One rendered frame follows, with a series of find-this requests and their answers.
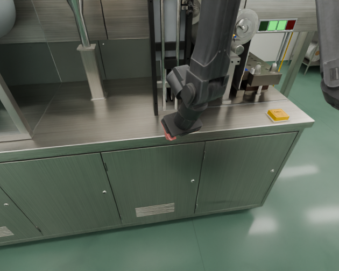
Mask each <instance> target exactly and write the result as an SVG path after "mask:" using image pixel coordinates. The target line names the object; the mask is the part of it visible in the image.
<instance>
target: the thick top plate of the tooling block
mask: <svg viewBox="0 0 339 271"><path fill-rule="evenodd" d="M256 65H260V66H261V71H260V74H259V75H256V74H251V73H250V71H251V68H254V69H255V67H256ZM245 67H246V69H248V70H249V74H248V79H247V80H245V81H246V82H247V83H248V84H249V85H250V86H251V87H254V86H262V85H276V84H279V82H280V79H281V76H282V73H280V72H279V71H277V70H276V72H275V73H271V72H269V69H270V67H271V66H270V65H268V64H267V63H266V62H264V61H263V60H261V59H260V58H258V57H257V56H255V55H254V54H252V53H251V52H249V55H248V59H247V62H246V66H245Z"/></svg>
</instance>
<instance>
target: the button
mask: <svg viewBox="0 0 339 271"><path fill-rule="evenodd" d="M267 114H268V115H269V116H270V117H271V118H272V119H273V120H274V121H280V120H288V119H289V115H288V114H287V113H286V112H285V111H284V110H283V109H271V110H268V112H267Z"/></svg>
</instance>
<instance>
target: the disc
mask: <svg viewBox="0 0 339 271"><path fill-rule="evenodd" d="M243 13H249V14H251V15H253V17H254V19H255V22H256V25H255V29H254V32H253V33H252V35H251V36H250V37H249V38H247V39H246V40H244V41H241V44H240V45H242V44H245V43H247V42H248V41H250V40H251V39H252V38H253V36H254V35H255V33H256V31H257V28H258V23H259V21H258V16H257V14H256V13H255V12H254V11H253V10H251V9H241V10H239V11H238V16H239V15H241V14H243Z"/></svg>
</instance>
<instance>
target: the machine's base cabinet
mask: <svg viewBox="0 0 339 271"><path fill-rule="evenodd" d="M304 129H305V128H302V129H292V130H282V131H272V132H262V133H251V134H241V135H231V136H225V137H214V138H204V139H194V140H184V141H173V142H163V143H157V144H147V145H137V146H126V147H116V148H106V149H96V150H89V151H79V152H69V153H59V154H49V155H38V156H28V157H22V158H12V159H1V160H0V246H3V245H9V244H16V243H24V242H28V241H35V240H42V239H49V238H56V237H63V236H70V235H75V234H81V233H89V232H96V231H103V230H109V229H117V228H121V227H128V226H135V225H142V224H149V223H156V222H163V221H168V220H175V219H182V218H189V217H196V216H203V215H210V214H214V213H221V212H228V211H235V210H243V209H249V208H256V207H261V206H263V204H264V202H265V201H266V199H267V197H268V195H269V193H270V191H271V190H272V188H273V186H274V184H275V182H276V180H277V178H278V177H279V175H280V173H281V171H282V169H283V167H284V165H285V164H286V162H287V160H288V158H289V156H290V154H291V153H292V151H293V149H294V147H295V145H296V144H297V142H298V140H299V138H300V136H301V134H302V133H303V131H304Z"/></svg>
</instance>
